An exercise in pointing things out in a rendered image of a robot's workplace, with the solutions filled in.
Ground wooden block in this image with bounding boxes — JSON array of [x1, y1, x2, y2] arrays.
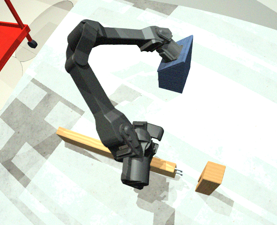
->
[[195, 161, 226, 195]]

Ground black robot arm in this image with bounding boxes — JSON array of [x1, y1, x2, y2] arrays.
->
[[65, 19, 183, 186]]

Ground wooden rail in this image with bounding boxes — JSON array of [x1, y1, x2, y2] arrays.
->
[[56, 127, 183, 178]]

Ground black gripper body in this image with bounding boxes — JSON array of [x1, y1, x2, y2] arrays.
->
[[128, 123, 164, 190]]

